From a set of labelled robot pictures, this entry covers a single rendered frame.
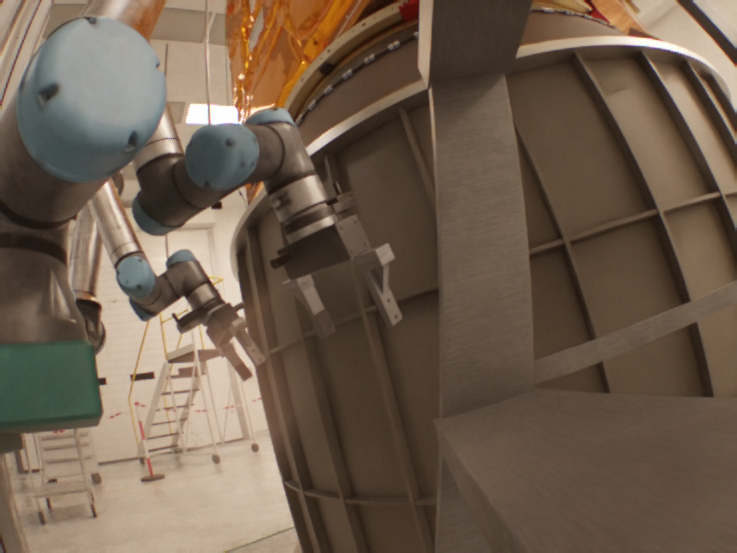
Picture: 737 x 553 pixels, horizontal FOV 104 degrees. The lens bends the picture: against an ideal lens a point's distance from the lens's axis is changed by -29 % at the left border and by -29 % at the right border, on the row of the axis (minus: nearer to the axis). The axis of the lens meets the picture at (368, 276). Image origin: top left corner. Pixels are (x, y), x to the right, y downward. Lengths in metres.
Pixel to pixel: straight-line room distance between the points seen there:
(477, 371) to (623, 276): 0.47
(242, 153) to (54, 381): 0.29
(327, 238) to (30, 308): 0.36
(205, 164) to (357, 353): 0.51
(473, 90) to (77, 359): 0.39
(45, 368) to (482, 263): 0.34
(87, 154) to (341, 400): 0.72
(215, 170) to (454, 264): 0.27
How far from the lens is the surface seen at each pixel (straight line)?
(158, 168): 0.55
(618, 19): 2.00
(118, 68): 0.33
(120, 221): 0.91
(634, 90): 0.95
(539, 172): 0.72
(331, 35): 1.58
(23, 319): 0.35
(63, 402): 0.33
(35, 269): 0.38
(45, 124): 0.30
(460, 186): 0.33
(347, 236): 0.52
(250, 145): 0.46
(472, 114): 0.37
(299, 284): 0.61
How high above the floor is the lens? 0.65
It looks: 14 degrees up
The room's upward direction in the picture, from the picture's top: 14 degrees counter-clockwise
